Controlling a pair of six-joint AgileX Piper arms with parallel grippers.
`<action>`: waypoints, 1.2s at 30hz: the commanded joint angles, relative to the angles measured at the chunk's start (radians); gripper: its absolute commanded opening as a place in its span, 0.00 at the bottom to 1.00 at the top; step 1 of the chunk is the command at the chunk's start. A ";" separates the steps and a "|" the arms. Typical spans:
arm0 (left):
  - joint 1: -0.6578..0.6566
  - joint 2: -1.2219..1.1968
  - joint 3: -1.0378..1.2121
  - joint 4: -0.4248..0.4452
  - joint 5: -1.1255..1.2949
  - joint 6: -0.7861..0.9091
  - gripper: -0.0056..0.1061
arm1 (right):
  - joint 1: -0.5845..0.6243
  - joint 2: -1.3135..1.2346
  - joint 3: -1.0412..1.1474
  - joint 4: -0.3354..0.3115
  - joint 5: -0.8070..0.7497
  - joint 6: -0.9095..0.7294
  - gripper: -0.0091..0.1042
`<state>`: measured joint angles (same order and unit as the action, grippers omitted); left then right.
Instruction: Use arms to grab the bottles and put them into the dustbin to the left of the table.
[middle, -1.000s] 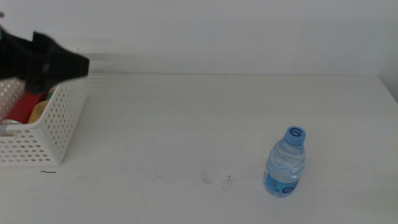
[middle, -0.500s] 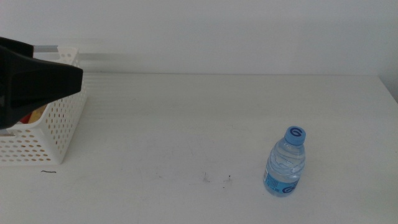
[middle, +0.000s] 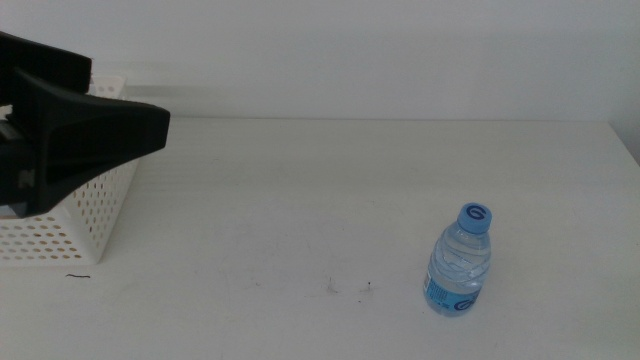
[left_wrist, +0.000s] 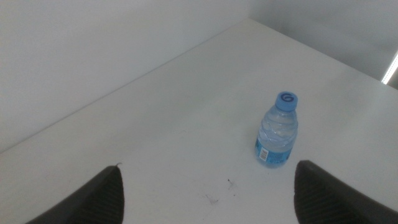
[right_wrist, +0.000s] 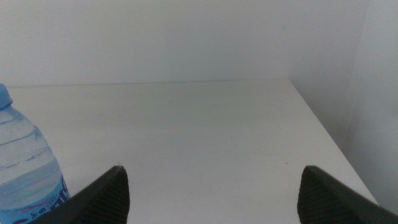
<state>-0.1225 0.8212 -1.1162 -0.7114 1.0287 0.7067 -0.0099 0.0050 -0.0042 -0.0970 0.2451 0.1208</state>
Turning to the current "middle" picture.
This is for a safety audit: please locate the white perforated plastic basket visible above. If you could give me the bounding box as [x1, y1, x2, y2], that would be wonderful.
[0, 74, 143, 266]

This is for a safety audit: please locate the clear water bottle blue cap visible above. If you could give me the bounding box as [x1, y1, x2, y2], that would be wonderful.
[423, 201, 494, 317]

